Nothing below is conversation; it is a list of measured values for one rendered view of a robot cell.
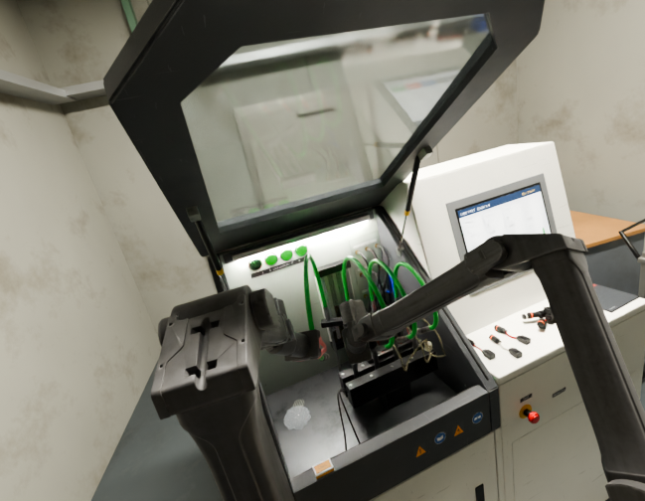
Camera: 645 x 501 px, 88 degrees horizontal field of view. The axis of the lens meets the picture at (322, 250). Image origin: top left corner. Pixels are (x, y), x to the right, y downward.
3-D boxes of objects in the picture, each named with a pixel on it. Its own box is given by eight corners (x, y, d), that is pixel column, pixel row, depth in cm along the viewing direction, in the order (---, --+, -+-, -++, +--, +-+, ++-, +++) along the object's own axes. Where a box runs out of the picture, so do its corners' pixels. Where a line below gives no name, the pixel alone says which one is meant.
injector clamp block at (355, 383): (357, 425, 114) (349, 389, 109) (345, 406, 123) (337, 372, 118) (440, 385, 123) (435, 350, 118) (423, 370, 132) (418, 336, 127)
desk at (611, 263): (511, 262, 381) (509, 199, 358) (643, 319, 251) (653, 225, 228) (452, 278, 373) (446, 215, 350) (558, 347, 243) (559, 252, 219)
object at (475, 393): (307, 536, 89) (293, 493, 84) (302, 520, 93) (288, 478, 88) (491, 432, 105) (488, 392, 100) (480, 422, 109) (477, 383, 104)
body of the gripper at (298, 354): (288, 336, 89) (270, 332, 83) (320, 329, 85) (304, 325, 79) (288, 362, 87) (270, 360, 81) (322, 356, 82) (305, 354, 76)
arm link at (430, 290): (508, 260, 53) (543, 265, 59) (492, 230, 56) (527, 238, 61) (353, 345, 83) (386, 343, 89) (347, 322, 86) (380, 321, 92)
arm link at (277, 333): (162, 368, 32) (275, 333, 32) (152, 307, 33) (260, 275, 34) (254, 353, 73) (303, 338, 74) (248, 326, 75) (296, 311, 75)
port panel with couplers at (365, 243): (365, 311, 140) (352, 241, 130) (362, 307, 143) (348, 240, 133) (392, 300, 143) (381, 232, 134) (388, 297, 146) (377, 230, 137)
